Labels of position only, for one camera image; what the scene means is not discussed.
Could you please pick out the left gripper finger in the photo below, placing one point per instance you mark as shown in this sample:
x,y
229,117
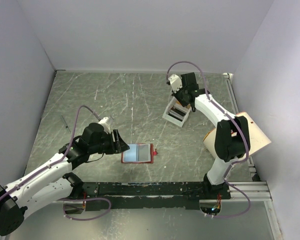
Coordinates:
x,y
120,145
113,143

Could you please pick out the white plastic card tray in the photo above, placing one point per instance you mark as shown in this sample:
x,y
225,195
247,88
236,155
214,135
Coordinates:
x,y
172,120

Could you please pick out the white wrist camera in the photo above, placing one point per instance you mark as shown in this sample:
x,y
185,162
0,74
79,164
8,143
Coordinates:
x,y
106,123
175,82

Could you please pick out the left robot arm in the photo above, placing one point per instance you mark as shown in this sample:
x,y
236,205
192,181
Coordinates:
x,y
55,180

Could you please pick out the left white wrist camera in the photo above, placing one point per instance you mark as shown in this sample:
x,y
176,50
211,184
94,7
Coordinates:
x,y
106,123

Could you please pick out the small grey metal rod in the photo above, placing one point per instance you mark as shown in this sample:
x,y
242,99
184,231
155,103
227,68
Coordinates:
x,y
65,124

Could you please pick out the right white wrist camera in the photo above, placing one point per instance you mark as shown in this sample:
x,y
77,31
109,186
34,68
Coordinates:
x,y
175,82

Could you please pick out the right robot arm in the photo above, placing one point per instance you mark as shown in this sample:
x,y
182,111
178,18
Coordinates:
x,y
232,138

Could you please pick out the white orange lamp shade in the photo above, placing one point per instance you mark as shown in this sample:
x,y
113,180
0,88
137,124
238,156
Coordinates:
x,y
258,138

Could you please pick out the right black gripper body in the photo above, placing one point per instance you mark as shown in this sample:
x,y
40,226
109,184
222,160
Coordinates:
x,y
180,94

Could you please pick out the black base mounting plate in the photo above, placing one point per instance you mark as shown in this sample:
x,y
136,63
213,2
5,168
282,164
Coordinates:
x,y
155,195

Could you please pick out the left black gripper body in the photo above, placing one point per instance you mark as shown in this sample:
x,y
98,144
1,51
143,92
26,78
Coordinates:
x,y
105,144

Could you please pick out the red leather card holder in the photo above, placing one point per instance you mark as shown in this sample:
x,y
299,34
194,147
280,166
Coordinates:
x,y
139,153

